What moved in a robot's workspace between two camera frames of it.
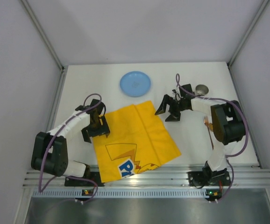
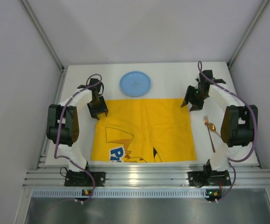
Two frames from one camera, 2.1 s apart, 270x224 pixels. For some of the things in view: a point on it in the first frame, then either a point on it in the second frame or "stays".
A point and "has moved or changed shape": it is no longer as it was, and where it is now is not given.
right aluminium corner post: x=232 y=59 stays
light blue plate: x=135 y=84 stays
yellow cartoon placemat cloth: x=139 y=138 has moved or changed shape
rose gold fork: x=206 y=122 stays
